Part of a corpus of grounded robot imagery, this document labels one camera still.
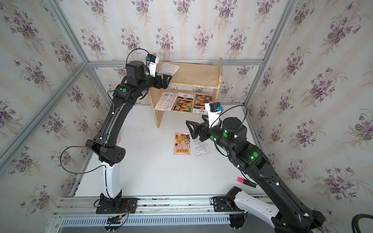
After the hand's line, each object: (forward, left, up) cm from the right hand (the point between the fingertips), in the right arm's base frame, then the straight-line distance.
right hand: (197, 119), depth 58 cm
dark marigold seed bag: (+30, +7, -20) cm, 36 cm away
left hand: (+26, +16, +4) cm, 31 cm away
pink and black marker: (-13, -29, -40) cm, 51 cm away
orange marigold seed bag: (+31, -3, -19) cm, 37 cm away
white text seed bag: (+9, -4, -41) cm, 42 cm away
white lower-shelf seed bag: (+30, +19, -19) cm, 40 cm away
